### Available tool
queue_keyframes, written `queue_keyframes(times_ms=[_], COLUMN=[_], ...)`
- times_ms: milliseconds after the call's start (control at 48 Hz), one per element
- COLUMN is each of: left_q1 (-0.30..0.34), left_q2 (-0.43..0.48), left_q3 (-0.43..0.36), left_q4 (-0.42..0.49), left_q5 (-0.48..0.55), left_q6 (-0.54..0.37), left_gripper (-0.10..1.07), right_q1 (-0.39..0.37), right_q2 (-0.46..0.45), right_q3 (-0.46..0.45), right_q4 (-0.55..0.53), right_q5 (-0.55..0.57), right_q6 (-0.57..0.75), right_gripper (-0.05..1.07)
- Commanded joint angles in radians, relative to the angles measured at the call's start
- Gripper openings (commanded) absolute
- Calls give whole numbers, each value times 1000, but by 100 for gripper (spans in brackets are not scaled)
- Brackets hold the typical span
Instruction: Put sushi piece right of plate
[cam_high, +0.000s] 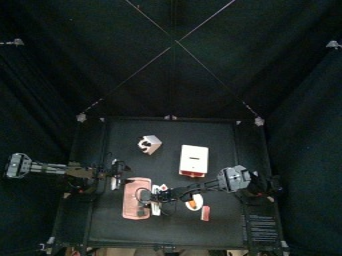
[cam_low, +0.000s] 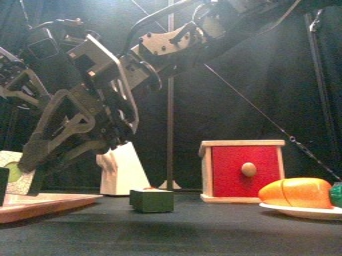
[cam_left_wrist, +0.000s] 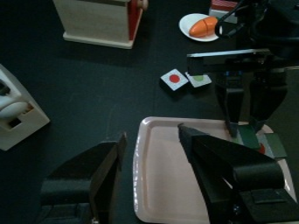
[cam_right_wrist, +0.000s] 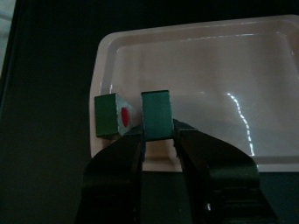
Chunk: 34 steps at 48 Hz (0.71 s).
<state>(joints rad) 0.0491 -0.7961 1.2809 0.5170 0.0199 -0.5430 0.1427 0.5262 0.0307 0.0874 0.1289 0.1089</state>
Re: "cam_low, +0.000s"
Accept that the white plate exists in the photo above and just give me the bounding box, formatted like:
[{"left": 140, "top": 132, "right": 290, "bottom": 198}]
[{"left": 258, "top": 201, "right": 342, "bottom": 222}]

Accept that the white toy slice green centre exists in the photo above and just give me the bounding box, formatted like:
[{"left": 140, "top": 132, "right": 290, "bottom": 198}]
[{"left": 0, "top": 150, "right": 37, "bottom": 196}]

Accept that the white wooden knife block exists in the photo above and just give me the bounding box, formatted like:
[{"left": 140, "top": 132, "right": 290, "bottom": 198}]
[{"left": 95, "top": 141, "right": 152, "bottom": 196}]

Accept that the wooden cutting board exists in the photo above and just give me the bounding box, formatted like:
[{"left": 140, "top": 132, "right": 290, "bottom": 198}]
[{"left": 0, "top": 192, "right": 104, "bottom": 225}]

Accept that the green wooden cube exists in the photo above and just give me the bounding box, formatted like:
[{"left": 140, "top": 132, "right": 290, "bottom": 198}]
[{"left": 128, "top": 187, "right": 175, "bottom": 214}]

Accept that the red wooden drawer box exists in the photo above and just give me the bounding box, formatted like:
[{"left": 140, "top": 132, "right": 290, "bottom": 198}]
[{"left": 196, "top": 139, "right": 287, "bottom": 205}]

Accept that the orange toy carrot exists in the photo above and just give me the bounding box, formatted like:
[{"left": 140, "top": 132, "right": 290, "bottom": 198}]
[{"left": 257, "top": 177, "right": 335, "bottom": 210}]

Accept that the green toy vegetable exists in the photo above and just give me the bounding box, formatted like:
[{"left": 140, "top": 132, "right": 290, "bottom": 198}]
[{"left": 329, "top": 181, "right": 342, "bottom": 209}]

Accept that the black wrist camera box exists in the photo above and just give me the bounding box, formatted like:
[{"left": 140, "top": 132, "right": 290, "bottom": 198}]
[{"left": 19, "top": 23, "right": 88, "bottom": 96}]

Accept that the metal frame pole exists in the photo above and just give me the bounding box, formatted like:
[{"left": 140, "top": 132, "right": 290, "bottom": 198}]
[{"left": 156, "top": 0, "right": 183, "bottom": 191}]

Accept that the thin diagonal cord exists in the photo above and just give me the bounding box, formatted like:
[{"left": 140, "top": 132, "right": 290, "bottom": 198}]
[{"left": 203, "top": 63, "right": 342, "bottom": 183}]

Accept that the black hanging strap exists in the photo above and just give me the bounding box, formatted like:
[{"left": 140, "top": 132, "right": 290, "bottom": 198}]
[{"left": 303, "top": 9, "right": 342, "bottom": 168}]

